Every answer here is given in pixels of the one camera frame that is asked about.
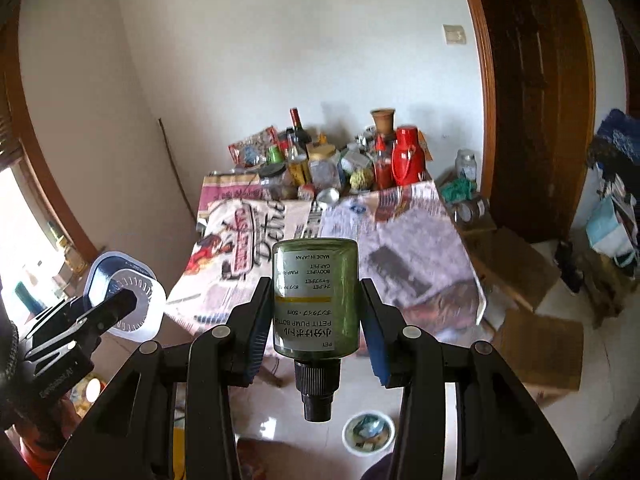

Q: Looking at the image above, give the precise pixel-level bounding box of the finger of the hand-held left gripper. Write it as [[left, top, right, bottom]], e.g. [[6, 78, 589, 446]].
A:
[[75, 290, 139, 339]]

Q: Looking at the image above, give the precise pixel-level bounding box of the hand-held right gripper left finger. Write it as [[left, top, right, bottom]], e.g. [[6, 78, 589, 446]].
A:
[[47, 276, 275, 480]]

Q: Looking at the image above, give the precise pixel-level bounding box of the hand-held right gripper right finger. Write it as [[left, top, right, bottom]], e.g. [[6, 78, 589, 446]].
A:
[[360, 278, 573, 480]]

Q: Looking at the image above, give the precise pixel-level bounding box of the blue and white plastic container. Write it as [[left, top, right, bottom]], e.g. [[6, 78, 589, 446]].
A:
[[82, 251, 167, 344]]

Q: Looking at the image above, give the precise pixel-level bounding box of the dark green pump bottle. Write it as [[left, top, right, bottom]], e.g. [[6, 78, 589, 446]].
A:
[[271, 237, 361, 422]]

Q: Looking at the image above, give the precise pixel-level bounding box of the white round bin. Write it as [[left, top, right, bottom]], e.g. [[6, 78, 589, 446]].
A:
[[342, 411, 397, 457]]

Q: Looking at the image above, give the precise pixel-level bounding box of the orange object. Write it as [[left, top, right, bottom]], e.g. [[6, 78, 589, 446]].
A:
[[17, 410, 73, 468]]

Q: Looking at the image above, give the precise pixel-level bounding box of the printed newspaper tablecloth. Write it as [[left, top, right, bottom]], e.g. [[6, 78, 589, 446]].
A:
[[164, 180, 487, 357]]

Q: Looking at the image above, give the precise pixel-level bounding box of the person's purple trouser leg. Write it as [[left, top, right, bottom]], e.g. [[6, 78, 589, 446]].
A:
[[359, 454, 397, 480]]

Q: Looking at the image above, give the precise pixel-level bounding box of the clear jar with black lid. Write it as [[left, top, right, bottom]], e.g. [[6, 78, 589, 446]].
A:
[[259, 164, 296, 200]]

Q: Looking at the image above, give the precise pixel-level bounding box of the thin brown stick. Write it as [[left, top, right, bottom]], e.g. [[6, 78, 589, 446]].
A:
[[158, 118, 197, 222]]

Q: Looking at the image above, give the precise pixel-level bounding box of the cluster of glass jars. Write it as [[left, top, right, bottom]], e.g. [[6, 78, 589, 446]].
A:
[[452, 197, 492, 227]]

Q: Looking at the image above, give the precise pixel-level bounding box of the open brown cardboard box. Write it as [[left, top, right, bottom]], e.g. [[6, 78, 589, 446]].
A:
[[492, 307, 585, 407]]

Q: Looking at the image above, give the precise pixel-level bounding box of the yellow label bottle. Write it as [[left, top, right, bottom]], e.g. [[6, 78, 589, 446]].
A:
[[286, 146, 311, 186]]

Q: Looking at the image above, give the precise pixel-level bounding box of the green net cloth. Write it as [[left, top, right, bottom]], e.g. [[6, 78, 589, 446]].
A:
[[440, 179, 478, 202]]

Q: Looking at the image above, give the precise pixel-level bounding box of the red sauce bottle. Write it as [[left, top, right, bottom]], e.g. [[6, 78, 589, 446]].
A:
[[374, 135, 394, 191]]

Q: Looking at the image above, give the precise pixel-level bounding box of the clear jar with gold lid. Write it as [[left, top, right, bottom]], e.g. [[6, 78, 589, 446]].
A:
[[308, 144, 342, 191]]

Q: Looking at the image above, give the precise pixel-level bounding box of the clear teal plastic box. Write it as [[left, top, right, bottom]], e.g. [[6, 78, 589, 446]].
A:
[[340, 144, 374, 176]]

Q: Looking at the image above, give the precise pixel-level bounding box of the red snack packet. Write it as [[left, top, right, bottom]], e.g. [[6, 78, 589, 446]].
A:
[[228, 126, 280, 169]]

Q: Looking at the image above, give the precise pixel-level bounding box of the red thermos flask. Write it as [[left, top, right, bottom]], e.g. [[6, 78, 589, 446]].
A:
[[391, 126, 427, 187]]

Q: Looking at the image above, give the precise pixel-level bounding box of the tall clear glass jar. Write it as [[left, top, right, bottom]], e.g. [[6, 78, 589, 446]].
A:
[[455, 149, 477, 181]]

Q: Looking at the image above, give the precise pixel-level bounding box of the dark wine bottle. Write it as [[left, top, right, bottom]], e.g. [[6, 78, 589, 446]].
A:
[[289, 107, 312, 155]]

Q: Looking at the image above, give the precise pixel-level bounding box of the brown clay vase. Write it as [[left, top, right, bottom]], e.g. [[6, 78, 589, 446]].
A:
[[370, 108, 398, 137]]

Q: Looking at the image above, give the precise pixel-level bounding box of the pile of clothes and bags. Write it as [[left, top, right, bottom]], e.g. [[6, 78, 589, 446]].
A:
[[555, 107, 640, 328]]

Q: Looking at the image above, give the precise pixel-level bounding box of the dark wooden door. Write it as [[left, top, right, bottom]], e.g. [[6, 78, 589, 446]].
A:
[[455, 0, 601, 243]]

